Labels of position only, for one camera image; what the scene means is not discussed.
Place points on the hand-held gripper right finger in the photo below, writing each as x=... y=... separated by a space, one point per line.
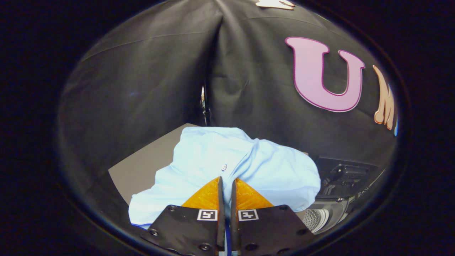
x=266 y=231

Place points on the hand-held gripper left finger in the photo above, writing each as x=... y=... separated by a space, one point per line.
x=188 y=227

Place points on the grey washing machine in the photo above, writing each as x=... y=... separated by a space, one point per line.
x=320 y=217

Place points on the light blue shirt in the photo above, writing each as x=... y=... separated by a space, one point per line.
x=213 y=153

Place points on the dark washing machine lid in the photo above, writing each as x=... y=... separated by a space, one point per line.
x=341 y=174

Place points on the dark cabinet with beige door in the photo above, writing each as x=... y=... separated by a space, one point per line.
x=142 y=167

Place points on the metal backdrop support pole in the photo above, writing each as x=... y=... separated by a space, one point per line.
x=203 y=105

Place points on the black backdrop cloth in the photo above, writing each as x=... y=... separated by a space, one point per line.
x=142 y=78

